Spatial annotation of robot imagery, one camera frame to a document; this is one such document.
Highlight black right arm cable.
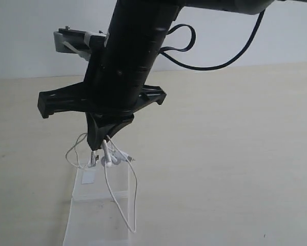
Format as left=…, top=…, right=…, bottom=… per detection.
left=159, top=9, right=267, bottom=71

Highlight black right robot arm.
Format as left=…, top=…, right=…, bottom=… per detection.
left=37, top=1, right=271, bottom=151

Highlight white wired earphones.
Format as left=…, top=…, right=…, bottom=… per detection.
left=65, top=132, right=139, bottom=234

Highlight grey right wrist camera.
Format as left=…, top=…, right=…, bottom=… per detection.
left=53, top=26, right=107, bottom=61

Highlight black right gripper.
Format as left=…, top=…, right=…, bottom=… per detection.
left=37, top=48, right=167, bottom=150

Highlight clear plastic storage box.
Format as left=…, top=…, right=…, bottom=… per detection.
left=63, top=164, right=130, bottom=245

